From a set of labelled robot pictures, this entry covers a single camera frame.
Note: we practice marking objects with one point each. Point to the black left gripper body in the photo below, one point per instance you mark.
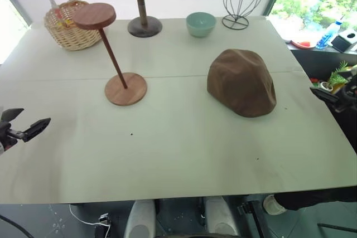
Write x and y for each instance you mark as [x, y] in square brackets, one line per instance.
[7, 133]

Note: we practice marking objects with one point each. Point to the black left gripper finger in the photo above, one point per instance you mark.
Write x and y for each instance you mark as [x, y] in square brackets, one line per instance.
[35, 130]
[12, 113]

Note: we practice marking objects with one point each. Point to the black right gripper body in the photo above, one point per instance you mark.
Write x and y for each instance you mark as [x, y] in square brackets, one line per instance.
[348, 96]

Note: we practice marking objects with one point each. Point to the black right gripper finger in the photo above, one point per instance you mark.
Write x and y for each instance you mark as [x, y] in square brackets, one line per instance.
[325, 95]
[350, 71]

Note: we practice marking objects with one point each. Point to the brown cap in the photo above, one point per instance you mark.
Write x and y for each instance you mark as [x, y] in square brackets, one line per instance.
[240, 84]

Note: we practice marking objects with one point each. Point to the reddish wooden hat stand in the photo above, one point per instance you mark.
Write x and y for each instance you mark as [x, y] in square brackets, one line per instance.
[94, 16]

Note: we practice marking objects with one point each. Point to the dark grey wooden hat stand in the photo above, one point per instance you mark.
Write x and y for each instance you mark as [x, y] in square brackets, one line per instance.
[143, 26]

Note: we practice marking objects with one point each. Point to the small potted green plant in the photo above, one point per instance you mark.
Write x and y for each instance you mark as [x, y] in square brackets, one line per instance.
[334, 77]

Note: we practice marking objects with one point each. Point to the black box with white lid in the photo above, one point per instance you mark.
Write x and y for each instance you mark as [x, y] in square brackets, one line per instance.
[343, 41]

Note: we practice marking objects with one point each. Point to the black side table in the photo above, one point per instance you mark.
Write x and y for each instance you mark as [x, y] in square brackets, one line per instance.
[315, 62]

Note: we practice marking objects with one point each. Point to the clear plastic water bottle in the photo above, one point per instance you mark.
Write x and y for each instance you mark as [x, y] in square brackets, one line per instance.
[330, 34]

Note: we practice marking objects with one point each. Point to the red plate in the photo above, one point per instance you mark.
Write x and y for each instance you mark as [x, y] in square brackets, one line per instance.
[302, 44]

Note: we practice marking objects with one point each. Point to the yellow red toys in basket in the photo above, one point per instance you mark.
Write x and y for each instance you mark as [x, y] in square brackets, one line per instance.
[62, 23]

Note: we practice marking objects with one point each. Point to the black trouser leg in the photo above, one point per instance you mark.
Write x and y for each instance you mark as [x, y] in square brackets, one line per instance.
[318, 199]

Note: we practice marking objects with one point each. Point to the black plug box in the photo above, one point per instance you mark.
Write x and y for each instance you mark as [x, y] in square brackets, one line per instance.
[103, 218]

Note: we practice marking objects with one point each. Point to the white shoe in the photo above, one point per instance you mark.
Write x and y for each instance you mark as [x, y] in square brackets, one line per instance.
[272, 205]

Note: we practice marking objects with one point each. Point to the white paper table cover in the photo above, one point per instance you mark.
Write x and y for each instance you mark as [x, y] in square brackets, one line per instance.
[173, 143]
[173, 51]

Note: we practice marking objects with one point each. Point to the black metal table leg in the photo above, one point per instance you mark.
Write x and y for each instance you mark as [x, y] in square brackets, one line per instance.
[251, 211]

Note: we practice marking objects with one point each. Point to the grey rounded robot leg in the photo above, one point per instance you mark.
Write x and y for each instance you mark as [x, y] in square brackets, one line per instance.
[141, 218]
[220, 215]

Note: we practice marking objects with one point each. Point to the teal ceramic bowl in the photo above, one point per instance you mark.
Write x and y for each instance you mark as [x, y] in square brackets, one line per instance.
[200, 24]

